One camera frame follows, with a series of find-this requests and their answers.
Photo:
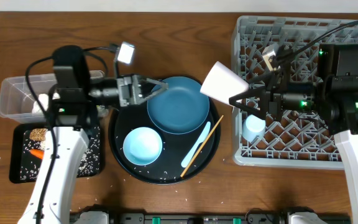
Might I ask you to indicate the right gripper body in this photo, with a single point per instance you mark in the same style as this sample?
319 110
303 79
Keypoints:
298 97

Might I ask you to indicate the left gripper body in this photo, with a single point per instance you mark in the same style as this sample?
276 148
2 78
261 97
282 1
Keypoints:
127 91

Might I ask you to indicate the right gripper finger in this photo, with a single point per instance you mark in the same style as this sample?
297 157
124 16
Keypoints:
266 78
260 93

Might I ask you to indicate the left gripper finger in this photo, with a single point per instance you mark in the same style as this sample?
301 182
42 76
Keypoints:
148 92
142 80

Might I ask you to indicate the light blue cup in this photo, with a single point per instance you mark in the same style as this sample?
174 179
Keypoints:
253 128

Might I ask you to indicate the pink cup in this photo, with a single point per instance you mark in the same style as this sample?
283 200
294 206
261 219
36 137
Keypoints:
221 83

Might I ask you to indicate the light blue bowl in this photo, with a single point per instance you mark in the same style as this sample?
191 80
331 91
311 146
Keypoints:
142 146

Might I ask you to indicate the white tissue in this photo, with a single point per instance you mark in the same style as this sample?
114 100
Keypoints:
43 99

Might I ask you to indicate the brown walnut shell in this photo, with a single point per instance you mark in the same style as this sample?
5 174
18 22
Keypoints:
38 134

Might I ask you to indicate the orange carrot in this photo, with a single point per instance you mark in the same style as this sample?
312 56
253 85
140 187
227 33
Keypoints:
37 153

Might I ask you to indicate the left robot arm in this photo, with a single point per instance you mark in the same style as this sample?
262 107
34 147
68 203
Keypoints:
70 116

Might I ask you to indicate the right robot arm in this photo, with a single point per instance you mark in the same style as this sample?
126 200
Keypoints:
334 100

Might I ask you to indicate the grey dishwasher rack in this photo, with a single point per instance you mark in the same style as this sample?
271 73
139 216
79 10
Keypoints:
298 140

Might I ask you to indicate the dark blue plate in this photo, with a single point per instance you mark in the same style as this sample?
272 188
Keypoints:
181 108

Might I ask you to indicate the wooden chopstick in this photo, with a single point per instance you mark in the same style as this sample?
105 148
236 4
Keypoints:
201 147

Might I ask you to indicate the white plastic knife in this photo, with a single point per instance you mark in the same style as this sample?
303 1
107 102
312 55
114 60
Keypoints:
186 160

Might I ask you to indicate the clear plastic bin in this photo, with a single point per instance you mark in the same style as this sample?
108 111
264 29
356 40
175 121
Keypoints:
16 101

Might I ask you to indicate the black rectangular tray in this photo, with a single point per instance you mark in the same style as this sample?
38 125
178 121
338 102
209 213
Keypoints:
24 167

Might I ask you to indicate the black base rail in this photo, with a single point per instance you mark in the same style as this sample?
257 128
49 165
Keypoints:
99 217

